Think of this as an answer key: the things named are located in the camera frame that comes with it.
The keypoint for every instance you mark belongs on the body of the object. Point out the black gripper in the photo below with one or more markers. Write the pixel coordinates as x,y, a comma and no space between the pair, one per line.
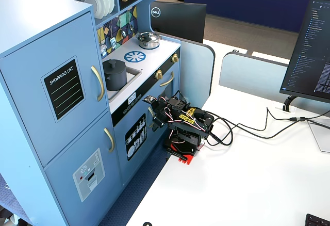
158,116

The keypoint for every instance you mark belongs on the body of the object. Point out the dark gray pot lid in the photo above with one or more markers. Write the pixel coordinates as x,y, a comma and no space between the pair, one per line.
114,67

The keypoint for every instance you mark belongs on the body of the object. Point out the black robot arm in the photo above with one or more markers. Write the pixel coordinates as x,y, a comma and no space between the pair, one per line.
188,130

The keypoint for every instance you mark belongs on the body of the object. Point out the shiny steel pot lid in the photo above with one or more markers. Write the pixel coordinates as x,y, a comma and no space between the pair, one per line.
147,36

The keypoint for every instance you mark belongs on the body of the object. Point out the red table clamp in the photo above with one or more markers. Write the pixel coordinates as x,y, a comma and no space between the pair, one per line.
187,157

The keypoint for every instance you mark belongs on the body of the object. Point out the gold stove knob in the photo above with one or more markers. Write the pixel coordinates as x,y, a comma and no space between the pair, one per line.
175,58
158,74

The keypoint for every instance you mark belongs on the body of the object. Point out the white toy sink basin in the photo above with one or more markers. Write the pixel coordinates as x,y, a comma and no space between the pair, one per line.
132,75

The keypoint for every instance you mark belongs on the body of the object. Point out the dark gray toy pot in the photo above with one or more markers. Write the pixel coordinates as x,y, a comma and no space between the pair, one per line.
116,80

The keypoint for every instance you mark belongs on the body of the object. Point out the light blue desk divider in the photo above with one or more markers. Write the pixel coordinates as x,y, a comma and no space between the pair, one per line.
252,79
196,71

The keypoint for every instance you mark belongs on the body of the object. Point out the shiny steel toy pot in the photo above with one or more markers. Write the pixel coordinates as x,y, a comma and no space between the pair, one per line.
148,45

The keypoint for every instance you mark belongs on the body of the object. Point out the hanging toy strainer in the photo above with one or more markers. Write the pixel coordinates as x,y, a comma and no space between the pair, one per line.
103,49

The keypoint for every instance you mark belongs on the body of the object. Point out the hanging toy spatula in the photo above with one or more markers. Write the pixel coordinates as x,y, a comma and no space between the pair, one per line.
113,42

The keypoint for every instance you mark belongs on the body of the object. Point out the hanging toy ladle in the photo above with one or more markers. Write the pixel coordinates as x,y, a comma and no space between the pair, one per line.
123,33

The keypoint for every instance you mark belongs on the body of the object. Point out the small black curved object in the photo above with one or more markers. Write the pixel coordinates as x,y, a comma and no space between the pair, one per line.
147,223

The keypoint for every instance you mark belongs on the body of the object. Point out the black shopping list board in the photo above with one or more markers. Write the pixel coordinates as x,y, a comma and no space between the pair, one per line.
63,89

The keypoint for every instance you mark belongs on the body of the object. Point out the black Dell monitor back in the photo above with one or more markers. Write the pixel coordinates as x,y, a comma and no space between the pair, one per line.
180,19

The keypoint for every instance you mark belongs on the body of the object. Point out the blue wooden toy kitchen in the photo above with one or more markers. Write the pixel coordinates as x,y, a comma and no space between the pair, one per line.
31,42

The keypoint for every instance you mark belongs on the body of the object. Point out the silver monitor stand base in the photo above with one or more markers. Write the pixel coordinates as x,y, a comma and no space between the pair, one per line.
321,135

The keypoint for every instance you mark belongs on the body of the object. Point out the black monitor with lit screen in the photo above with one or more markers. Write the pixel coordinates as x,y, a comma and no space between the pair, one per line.
309,50

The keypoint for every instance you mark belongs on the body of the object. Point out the black keyboard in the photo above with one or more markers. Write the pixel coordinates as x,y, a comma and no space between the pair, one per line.
317,220

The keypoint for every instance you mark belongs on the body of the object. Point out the small wrist camera board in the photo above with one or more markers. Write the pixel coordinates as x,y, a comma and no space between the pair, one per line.
148,98

